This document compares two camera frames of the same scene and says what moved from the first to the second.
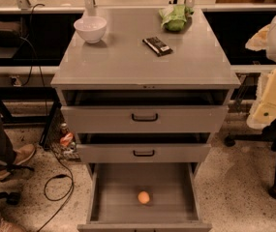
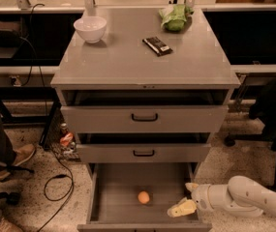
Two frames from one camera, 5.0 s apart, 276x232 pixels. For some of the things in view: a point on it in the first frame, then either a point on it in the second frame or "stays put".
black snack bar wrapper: [158, 47] stays put
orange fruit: [143, 197] stays put
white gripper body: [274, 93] to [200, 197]
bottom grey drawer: [113, 205] stays put
